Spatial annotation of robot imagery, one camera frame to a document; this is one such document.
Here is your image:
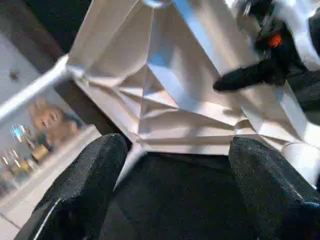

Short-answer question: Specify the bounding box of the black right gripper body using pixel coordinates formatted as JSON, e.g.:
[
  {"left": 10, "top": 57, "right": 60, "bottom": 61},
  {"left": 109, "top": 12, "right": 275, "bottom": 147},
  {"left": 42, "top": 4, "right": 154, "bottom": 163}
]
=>
[{"left": 249, "top": 0, "right": 303, "bottom": 78}]

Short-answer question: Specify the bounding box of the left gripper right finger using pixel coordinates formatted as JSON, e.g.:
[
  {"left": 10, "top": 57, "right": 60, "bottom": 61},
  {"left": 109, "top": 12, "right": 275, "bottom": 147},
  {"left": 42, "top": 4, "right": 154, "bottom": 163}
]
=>
[{"left": 228, "top": 136, "right": 320, "bottom": 240}]

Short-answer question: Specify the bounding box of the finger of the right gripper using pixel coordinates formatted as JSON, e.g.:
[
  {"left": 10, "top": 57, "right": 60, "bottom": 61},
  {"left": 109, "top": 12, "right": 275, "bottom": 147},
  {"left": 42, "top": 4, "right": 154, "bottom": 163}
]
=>
[{"left": 213, "top": 60, "right": 287, "bottom": 93}]

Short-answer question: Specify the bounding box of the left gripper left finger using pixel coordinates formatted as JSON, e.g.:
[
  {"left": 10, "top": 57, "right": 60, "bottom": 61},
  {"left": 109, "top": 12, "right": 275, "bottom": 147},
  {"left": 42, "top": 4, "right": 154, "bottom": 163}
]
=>
[{"left": 13, "top": 133, "right": 129, "bottom": 240}]

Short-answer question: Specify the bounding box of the white plastic table top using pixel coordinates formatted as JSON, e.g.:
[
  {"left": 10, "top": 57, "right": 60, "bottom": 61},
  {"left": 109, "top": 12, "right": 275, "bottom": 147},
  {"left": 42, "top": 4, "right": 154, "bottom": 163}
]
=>
[{"left": 66, "top": 0, "right": 320, "bottom": 163}]

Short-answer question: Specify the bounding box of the white glass-door cabinet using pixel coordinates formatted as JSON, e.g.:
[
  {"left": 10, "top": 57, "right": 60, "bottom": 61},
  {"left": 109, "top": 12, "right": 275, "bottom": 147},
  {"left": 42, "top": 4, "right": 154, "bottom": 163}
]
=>
[{"left": 0, "top": 32, "right": 103, "bottom": 233}]

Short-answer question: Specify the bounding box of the pink plush toy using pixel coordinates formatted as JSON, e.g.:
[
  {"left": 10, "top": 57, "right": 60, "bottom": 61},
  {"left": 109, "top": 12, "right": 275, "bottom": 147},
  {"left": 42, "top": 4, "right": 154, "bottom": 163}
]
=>
[{"left": 27, "top": 98, "right": 85, "bottom": 149}]

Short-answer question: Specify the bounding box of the black work mat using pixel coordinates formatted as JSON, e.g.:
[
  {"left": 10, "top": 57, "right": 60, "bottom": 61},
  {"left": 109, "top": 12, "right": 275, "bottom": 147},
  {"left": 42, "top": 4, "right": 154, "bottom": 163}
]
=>
[{"left": 98, "top": 151, "right": 258, "bottom": 240}]

